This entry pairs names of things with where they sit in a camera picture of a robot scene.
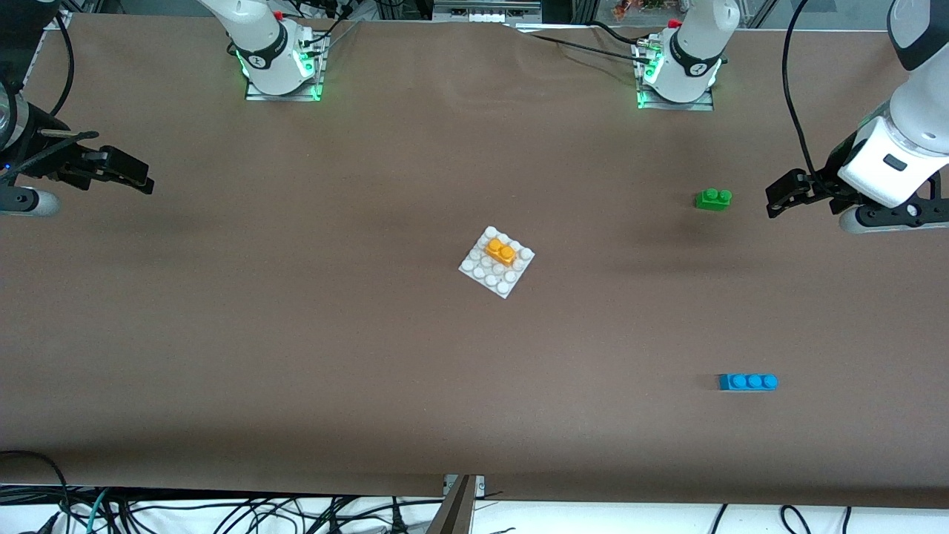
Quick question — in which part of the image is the white studded base plate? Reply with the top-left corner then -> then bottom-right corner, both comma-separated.
457,225 -> 536,300

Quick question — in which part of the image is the blue three-stud block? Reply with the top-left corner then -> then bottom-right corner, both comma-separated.
718,373 -> 779,392

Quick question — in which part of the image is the white power strip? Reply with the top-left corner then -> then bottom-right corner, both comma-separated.
433,0 -> 543,24

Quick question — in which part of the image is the brown table cover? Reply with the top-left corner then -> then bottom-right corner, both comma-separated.
0,13 -> 949,510

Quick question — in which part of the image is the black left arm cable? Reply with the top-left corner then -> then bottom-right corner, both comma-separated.
782,0 -> 824,190

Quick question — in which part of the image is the black cable at arm base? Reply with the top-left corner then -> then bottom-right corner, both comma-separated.
315,0 -> 364,47

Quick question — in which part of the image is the black cable on table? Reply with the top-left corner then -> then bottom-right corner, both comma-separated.
519,31 -> 653,60

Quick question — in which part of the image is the black looped cable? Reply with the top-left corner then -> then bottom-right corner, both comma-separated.
0,449 -> 73,534

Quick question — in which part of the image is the teal cable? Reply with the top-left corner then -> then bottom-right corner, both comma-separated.
83,488 -> 113,534

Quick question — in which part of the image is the wooden support post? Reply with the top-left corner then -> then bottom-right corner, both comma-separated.
425,476 -> 477,534

